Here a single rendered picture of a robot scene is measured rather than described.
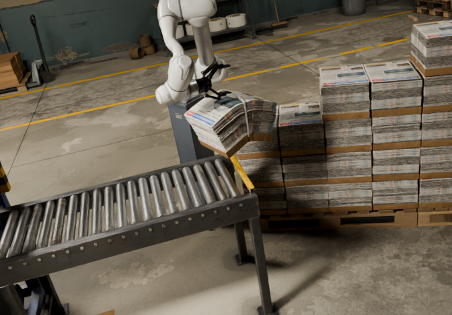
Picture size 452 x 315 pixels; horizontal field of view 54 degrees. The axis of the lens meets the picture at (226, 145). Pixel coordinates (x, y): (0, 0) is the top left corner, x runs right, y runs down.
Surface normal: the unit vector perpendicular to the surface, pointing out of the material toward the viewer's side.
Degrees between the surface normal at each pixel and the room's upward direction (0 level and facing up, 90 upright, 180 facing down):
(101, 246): 90
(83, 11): 90
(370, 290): 0
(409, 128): 90
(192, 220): 90
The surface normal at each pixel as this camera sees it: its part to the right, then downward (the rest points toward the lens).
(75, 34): 0.24, 0.39
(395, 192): -0.15, 0.44
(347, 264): -0.15, -0.89
